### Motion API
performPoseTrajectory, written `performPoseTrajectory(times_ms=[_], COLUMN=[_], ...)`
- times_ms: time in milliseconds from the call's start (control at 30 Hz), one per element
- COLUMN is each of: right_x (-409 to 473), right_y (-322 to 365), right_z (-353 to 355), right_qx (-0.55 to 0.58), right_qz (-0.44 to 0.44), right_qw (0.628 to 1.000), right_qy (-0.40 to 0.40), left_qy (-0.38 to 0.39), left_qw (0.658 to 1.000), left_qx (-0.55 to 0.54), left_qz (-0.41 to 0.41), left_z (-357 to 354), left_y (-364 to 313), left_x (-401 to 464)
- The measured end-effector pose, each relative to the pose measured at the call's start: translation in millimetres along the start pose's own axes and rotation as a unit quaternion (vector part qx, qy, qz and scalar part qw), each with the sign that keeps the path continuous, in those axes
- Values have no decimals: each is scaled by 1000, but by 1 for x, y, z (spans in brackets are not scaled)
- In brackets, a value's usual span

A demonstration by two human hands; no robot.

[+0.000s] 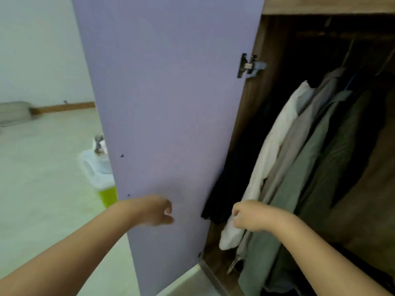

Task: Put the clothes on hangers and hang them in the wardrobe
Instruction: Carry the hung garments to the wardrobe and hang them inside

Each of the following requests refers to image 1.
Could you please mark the person's left hand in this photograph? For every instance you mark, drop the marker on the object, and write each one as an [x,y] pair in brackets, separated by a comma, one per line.
[152,211]

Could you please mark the white plastic hanger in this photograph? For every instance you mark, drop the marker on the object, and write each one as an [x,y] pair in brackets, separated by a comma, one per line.
[348,52]

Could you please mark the green bin white bag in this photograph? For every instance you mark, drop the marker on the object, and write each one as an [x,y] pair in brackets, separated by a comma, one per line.
[102,178]

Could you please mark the heap of grey black clothes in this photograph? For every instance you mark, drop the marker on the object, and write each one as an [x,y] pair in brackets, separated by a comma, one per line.
[367,265]

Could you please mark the grey plastic tray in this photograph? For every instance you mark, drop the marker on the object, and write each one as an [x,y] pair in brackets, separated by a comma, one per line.
[15,114]

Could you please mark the beige grey cardigan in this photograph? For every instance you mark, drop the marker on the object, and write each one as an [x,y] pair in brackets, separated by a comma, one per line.
[296,141]

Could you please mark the person's left forearm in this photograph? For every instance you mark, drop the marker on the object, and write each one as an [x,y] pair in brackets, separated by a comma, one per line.
[61,252]

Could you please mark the pink hanger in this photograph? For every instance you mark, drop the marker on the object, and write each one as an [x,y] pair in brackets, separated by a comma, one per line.
[385,61]

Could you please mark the cream padded jacket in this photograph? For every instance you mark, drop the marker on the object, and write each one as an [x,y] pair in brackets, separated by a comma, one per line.
[262,169]

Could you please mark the person's right hand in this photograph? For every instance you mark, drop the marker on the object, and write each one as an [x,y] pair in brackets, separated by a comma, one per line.
[259,215]

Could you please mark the person's right forearm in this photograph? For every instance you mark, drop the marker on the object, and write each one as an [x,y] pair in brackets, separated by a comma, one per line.
[327,262]

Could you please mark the lilac wardrobe door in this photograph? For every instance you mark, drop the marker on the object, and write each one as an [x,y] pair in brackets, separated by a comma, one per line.
[169,89]

